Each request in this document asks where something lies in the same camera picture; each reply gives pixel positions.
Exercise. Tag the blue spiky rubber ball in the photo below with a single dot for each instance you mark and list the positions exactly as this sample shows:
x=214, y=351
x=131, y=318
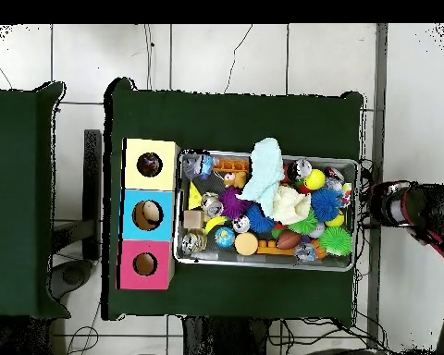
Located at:
x=325, y=204

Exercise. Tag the mint green waffle cloth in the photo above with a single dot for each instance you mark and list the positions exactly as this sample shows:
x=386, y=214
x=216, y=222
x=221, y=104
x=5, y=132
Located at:
x=266, y=166

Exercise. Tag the printed silver drink can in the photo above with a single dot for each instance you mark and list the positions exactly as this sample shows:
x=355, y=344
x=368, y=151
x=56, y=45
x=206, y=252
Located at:
x=211, y=205

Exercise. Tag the crushed bottle with blue label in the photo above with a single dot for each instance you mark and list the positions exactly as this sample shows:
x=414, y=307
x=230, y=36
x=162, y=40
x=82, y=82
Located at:
x=199, y=164

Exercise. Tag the wooden box with three holes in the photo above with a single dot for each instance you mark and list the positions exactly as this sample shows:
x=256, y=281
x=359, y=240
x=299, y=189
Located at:
x=133, y=229

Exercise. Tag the yellow tennis ball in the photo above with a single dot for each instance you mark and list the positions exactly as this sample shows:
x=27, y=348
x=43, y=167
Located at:
x=314, y=179

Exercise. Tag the cream waffle cloth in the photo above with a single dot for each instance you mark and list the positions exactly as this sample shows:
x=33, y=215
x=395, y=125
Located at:
x=290, y=205

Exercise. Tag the tan foam disc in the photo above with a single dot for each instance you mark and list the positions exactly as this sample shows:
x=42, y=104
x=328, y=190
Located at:
x=246, y=244

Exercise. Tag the purple spiky monster toy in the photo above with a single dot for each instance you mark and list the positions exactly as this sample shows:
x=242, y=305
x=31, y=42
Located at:
x=231, y=203

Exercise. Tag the blue globe print ball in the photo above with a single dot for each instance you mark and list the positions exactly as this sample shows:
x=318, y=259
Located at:
x=224, y=237

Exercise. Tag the dark green tablecloth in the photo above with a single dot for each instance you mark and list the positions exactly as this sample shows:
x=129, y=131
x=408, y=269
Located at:
x=225, y=122
x=26, y=166

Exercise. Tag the tan round object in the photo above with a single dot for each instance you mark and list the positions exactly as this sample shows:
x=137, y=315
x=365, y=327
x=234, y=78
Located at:
x=150, y=211

